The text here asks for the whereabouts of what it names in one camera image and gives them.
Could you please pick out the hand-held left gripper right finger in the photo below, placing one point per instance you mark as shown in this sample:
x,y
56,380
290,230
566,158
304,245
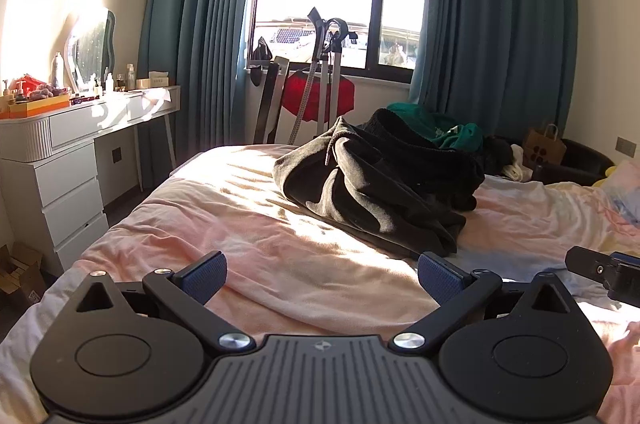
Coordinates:
x,y
440,279

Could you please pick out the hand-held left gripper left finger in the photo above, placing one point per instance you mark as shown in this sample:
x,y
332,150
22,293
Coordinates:
x,y
202,276

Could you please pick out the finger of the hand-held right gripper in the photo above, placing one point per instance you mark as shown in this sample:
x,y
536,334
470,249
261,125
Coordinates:
x,y
587,266

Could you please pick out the washed black pants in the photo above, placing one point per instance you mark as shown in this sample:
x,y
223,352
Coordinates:
x,y
360,194

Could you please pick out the bed with pastel duvet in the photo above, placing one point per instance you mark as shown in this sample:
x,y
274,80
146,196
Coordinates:
x,y
250,224

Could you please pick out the pastel pillow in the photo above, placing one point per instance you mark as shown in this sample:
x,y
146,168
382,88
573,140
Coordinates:
x,y
625,191

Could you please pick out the black armchair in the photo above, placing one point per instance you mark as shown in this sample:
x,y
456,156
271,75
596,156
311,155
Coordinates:
x,y
580,163

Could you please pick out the cream white garment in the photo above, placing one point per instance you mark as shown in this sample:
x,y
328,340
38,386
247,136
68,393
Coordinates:
x,y
517,163

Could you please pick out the black fleece garment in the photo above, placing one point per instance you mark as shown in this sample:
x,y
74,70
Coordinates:
x,y
425,153

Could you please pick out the brown paper bag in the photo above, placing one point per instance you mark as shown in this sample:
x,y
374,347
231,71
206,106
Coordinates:
x,y
545,146

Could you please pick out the dark garment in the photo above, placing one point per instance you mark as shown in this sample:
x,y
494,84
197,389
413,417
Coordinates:
x,y
497,151

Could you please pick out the white dressing table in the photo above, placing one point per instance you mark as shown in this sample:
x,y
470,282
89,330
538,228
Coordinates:
x,y
65,163

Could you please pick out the cardboard box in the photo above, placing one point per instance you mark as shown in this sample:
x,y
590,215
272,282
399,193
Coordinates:
x,y
20,274

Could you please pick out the white cloth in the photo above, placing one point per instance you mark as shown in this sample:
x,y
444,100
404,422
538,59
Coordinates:
x,y
159,96

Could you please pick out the folded treadmill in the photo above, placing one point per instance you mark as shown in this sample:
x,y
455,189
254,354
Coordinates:
x,y
272,103

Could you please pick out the beige tissue box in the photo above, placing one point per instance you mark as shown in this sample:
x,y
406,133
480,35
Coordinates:
x,y
152,81

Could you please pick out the red umbrella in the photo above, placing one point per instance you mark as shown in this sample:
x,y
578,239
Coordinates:
x,y
300,96

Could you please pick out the clear cosmetic bottle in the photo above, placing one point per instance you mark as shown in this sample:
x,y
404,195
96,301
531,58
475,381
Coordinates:
x,y
130,76

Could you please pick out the small black bag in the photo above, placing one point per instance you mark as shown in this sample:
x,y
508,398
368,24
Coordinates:
x,y
261,53

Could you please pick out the garment steamer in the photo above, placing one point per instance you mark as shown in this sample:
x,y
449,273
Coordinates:
x,y
327,68

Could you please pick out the orange tray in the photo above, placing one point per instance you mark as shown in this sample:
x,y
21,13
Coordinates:
x,y
35,106

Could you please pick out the teal curtain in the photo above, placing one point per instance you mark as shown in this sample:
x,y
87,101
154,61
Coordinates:
x,y
495,18
200,28

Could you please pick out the silver spray bottle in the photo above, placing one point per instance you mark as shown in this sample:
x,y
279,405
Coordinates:
x,y
58,68

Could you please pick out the wavy framed mirror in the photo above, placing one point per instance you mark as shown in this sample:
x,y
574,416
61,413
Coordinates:
x,y
90,48

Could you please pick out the red packet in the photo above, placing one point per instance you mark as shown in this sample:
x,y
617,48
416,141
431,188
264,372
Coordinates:
x,y
25,83

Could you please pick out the grey wall switch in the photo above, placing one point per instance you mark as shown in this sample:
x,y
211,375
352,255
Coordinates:
x,y
625,146

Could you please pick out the low wall outlet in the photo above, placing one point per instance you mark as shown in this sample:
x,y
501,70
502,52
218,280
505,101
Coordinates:
x,y
116,154

